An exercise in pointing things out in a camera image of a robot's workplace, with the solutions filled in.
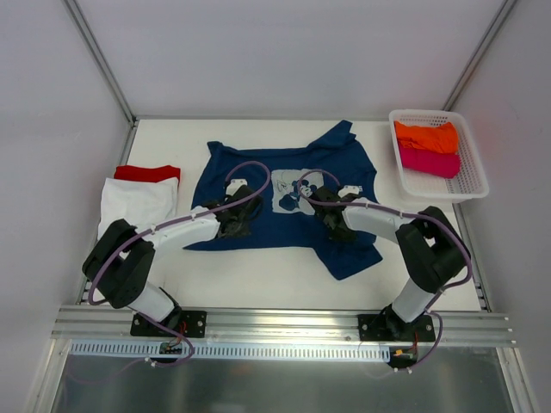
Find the white slotted cable duct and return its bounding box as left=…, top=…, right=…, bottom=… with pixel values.
left=70, top=340, right=391, bottom=363

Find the white plastic basket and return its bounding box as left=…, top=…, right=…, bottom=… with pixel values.
left=388, top=109, right=489, bottom=203

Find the folded white t shirt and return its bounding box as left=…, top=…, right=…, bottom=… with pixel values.
left=97, top=177, right=178, bottom=239

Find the aluminium mounting rail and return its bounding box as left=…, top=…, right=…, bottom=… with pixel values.
left=51, top=305, right=519, bottom=348

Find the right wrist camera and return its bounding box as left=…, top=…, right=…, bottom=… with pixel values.
left=337, top=185, right=362, bottom=202

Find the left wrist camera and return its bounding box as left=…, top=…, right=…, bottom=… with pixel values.
left=225, top=178, right=248, bottom=197

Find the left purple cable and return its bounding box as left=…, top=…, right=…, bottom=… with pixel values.
left=87, top=160, right=272, bottom=367

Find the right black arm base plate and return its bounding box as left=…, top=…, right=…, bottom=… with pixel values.
left=357, top=313, right=436, bottom=343

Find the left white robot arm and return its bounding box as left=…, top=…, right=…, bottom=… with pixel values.
left=82, top=184, right=263, bottom=336

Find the purple cable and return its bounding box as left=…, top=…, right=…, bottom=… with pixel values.
left=87, top=160, right=272, bottom=367
left=296, top=168, right=474, bottom=373

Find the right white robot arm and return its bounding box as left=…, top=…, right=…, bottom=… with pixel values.
left=306, top=187, right=471, bottom=342

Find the pink t shirt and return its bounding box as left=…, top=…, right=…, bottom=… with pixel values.
left=399, top=145, right=461, bottom=179

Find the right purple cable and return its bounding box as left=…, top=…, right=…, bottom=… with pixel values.
left=296, top=168, right=474, bottom=373

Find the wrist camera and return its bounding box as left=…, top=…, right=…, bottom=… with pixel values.
left=337, top=185, right=362, bottom=202
left=225, top=178, right=248, bottom=197

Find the navy blue t shirt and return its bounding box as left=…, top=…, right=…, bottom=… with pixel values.
left=190, top=120, right=383, bottom=280

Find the folded red t shirt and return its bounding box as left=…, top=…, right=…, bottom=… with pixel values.
left=114, top=165, right=181, bottom=183

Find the orange t shirt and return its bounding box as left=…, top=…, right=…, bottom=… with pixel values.
left=393, top=121, right=460, bottom=154

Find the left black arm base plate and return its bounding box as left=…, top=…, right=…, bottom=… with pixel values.
left=130, top=307, right=207, bottom=338

